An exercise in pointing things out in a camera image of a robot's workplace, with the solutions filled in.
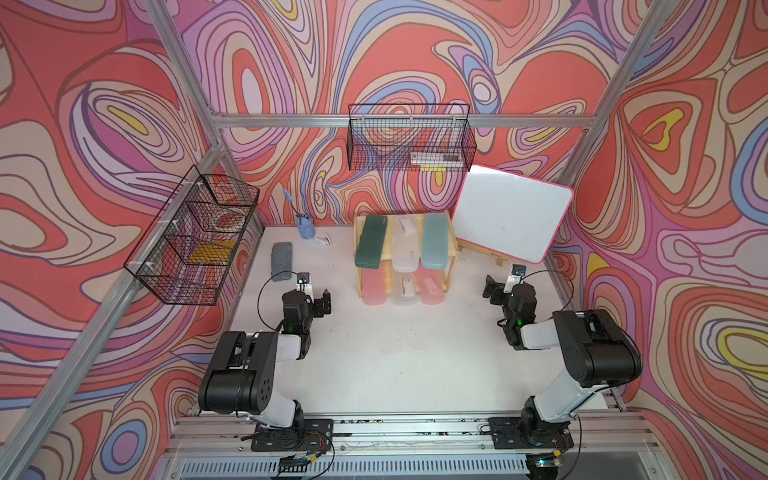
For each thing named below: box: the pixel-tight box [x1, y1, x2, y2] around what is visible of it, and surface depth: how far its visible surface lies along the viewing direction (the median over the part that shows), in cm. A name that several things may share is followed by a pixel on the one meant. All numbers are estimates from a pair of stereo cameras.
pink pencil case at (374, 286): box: [362, 262, 387, 306], surface depth 103 cm
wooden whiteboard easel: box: [456, 237, 510, 267], surface depth 109 cm
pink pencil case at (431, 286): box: [417, 266, 445, 305], surface depth 100 cm
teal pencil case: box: [422, 212, 449, 271], surface depth 88 cm
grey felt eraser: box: [271, 242, 292, 282], surface depth 109 cm
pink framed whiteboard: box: [456, 164, 574, 265], surface depth 101 cm
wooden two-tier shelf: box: [353, 210, 462, 299], surface depth 88 cm
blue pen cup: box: [298, 214, 316, 240], surface depth 114 cm
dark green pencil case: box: [355, 215, 388, 269], surface depth 87 cm
